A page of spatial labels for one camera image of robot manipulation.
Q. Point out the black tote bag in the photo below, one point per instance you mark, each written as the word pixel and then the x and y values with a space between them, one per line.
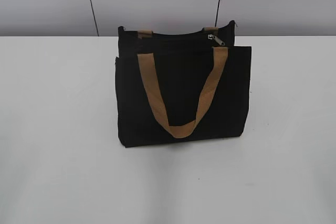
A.
pixel 182 66

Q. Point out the silver zipper pull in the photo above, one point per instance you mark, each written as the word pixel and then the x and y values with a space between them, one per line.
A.
pixel 216 42

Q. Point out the tan front bag handle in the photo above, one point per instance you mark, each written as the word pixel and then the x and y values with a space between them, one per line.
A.
pixel 152 89

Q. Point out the tan bag handle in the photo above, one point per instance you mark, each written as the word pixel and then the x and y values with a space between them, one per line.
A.
pixel 149 34
pixel 152 89

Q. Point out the tan rear bag handle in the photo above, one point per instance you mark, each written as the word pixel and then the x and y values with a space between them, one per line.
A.
pixel 149 34

